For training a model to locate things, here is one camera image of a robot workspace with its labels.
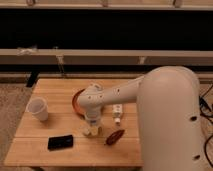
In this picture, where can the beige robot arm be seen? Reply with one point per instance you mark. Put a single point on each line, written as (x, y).
(167, 100)

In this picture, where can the white tube with cap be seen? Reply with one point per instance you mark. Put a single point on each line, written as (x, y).
(117, 113)

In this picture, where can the white sponge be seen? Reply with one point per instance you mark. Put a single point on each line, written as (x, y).
(86, 132)

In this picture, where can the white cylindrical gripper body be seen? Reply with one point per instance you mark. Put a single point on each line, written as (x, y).
(93, 119)

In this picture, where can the black rectangular case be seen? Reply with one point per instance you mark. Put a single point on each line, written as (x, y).
(60, 142)

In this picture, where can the wooden bench rail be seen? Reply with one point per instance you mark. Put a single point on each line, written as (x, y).
(174, 57)

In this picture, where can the translucent yellowish gripper finger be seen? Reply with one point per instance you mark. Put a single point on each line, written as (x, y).
(94, 130)

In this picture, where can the wooden table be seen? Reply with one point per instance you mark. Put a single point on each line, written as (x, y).
(30, 144)

